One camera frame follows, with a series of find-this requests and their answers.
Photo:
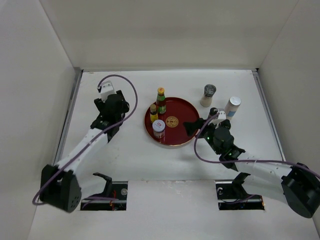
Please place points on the small yellow label bottle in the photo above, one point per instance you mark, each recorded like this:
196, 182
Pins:
153, 113

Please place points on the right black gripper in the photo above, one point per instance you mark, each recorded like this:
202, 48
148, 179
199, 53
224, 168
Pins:
191, 126

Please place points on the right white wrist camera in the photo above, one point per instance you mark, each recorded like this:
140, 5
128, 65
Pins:
220, 116

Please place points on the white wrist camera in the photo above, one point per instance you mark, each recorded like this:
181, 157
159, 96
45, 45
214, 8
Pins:
220, 116
106, 89

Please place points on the green label sauce bottle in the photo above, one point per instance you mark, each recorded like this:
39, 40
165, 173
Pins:
161, 100

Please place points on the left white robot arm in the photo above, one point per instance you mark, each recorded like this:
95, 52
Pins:
61, 184

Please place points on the white blue cylinder shaker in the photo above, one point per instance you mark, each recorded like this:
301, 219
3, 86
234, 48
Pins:
232, 106

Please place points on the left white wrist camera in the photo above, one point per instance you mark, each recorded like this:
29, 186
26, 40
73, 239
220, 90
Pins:
106, 89

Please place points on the grey cap salt grinder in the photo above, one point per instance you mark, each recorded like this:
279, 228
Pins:
209, 91

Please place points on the black cap pepper bottle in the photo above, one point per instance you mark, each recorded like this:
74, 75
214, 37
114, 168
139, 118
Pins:
226, 124

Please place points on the red round tray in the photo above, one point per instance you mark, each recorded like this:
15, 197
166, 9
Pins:
178, 111

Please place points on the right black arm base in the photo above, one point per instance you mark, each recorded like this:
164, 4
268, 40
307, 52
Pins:
232, 196

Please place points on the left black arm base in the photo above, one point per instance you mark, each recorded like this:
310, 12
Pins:
103, 194

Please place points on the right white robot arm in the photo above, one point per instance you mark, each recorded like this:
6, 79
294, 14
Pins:
291, 183

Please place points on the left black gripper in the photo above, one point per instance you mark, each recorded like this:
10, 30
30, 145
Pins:
101, 104

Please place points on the silver lid spice jar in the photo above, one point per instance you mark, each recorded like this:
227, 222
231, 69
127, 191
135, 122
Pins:
158, 127

